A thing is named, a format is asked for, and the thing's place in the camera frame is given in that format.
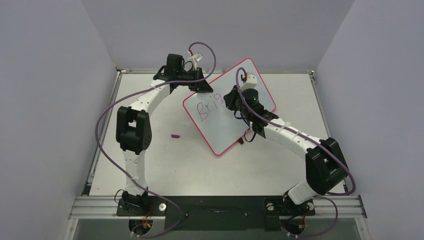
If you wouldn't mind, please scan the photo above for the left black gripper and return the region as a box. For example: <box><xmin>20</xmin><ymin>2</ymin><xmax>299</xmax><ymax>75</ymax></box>
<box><xmin>177</xmin><ymin>68</ymin><xmax>213</xmax><ymax>93</ymax></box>

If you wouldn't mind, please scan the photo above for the pink-framed whiteboard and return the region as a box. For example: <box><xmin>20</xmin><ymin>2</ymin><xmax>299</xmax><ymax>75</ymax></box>
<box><xmin>182</xmin><ymin>58</ymin><xmax>276</xmax><ymax>156</ymax></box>

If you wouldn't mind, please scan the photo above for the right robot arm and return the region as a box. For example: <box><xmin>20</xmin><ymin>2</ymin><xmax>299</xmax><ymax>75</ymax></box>
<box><xmin>223</xmin><ymin>87</ymin><xmax>349</xmax><ymax>214</ymax></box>

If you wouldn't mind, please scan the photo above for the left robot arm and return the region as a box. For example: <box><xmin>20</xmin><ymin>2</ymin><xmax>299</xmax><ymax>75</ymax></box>
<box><xmin>116</xmin><ymin>53</ymin><xmax>213</xmax><ymax>215</ymax></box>

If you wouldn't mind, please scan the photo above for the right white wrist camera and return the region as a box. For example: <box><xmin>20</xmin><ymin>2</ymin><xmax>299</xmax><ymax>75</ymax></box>
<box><xmin>240</xmin><ymin>73</ymin><xmax>258</xmax><ymax>91</ymax></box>

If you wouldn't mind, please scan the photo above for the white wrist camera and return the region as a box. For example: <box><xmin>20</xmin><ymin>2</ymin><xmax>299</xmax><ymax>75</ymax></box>
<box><xmin>187</xmin><ymin>52</ymin><xmax>203</xmax><ymax>70</ymax></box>
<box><xmin>240</xmin><ymin>73</ymin><xmax>258</xmax><ymax>91</ymax></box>

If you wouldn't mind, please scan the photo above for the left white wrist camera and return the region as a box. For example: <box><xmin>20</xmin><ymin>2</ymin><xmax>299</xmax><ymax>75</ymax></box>
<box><xmin>187</xmin><ymin>52</ymin><xmax>203</xmax><ymax>70</ymax></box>

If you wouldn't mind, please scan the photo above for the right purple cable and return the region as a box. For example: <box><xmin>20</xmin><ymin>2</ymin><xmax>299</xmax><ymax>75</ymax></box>
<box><xmin>235</xmin><ymin>67</ymin><xmax>357</xmax><ymax>239</ymax></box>

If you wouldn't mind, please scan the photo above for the purple cable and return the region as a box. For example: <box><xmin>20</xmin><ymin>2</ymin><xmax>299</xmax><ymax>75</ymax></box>
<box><xmin>95</xmin><ymin>42</ymin><xmax>217</xmax><ymax>239</ymax></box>
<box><xmin>235</xmin><ymin>67</ymin><xmax>357</xmax><ymax>239</ymax></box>

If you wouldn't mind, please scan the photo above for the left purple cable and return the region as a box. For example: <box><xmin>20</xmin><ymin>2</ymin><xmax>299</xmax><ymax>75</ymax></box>
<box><xmin>95</xmin><ymin>42</ymin><xmax>217</xmax><ymax>239</ymax></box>

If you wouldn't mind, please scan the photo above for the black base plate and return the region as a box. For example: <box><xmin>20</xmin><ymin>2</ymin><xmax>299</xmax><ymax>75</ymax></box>
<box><xmin>115</xmin><ymin>195</ymin><xmax>316</xmax><ymax>233</ymax></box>

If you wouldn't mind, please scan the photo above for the aluminium front rail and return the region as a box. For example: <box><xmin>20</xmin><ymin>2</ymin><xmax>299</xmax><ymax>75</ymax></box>
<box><xmin>69</xmin><ymin>196</ymin><xmax>367</xmax><ymax>220</ymax></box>

